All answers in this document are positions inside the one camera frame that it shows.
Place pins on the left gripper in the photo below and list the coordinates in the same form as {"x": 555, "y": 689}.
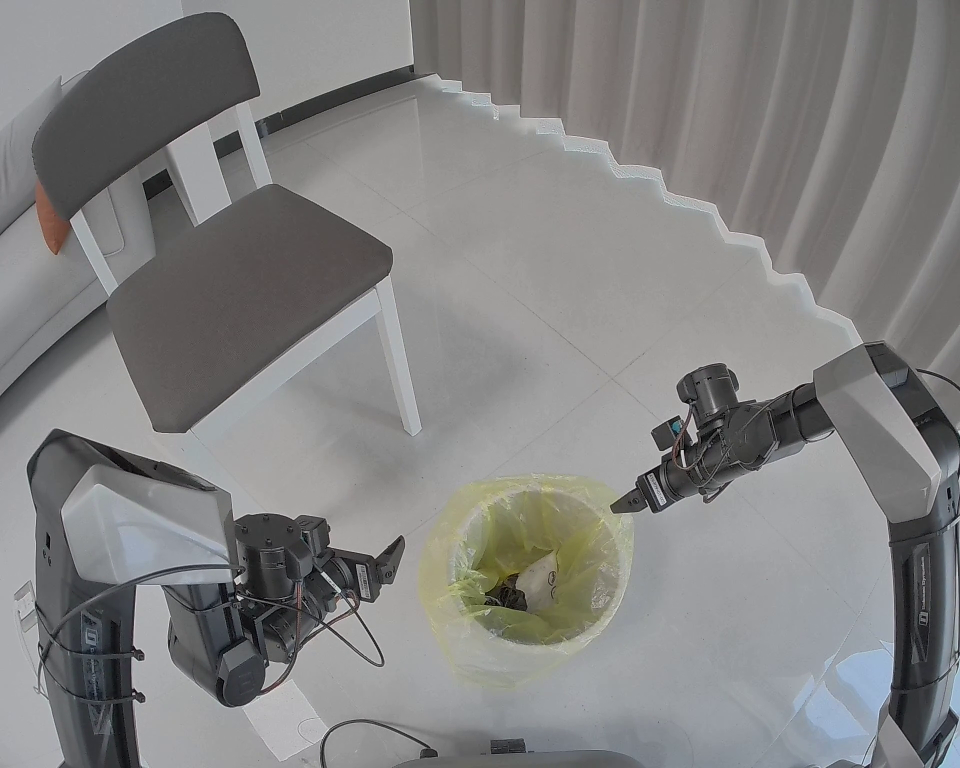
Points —
{"x": 345, "y": 574}

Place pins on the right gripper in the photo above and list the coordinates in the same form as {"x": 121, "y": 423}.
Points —
{"x": 675, "y": 484}

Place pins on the yellow plastic bag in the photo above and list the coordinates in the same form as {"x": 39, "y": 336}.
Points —
{"x": 450, "y": 645}

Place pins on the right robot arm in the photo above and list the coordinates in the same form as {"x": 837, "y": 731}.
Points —
{"x": 885, "y": 435}

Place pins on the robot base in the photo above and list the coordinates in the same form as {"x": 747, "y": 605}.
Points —
{"x": 510, "y": 757}

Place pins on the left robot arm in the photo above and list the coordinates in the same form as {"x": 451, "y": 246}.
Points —
{"x": 135, "y": 517}

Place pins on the white trash bin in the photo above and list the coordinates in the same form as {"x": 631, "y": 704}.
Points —
{"x": 611, "y": 592}

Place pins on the crumpled white paper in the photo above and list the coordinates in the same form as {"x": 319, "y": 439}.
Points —
{"x": 536, "y": 581}

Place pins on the white chair with grey seat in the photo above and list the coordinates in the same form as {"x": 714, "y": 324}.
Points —
{"x": 247, "y": 285}

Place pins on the pale beige curtain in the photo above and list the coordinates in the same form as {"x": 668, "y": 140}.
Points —
{"x": 750, "y": 112}

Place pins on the white sofa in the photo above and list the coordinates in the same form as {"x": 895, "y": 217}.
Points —
{"x": 37, "y": 300}

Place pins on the orange cushion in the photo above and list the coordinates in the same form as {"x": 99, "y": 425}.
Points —
{"x": 52, "y": 221}

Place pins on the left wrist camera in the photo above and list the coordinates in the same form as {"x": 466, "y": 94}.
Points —
{"x": 313, "y": 534}

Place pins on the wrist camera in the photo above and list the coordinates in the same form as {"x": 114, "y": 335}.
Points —
{"x": 313, "y": 534}
{"x": 667, "y": 435}

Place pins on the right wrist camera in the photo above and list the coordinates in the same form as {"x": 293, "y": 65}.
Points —
{"x": 667, "y": 435}

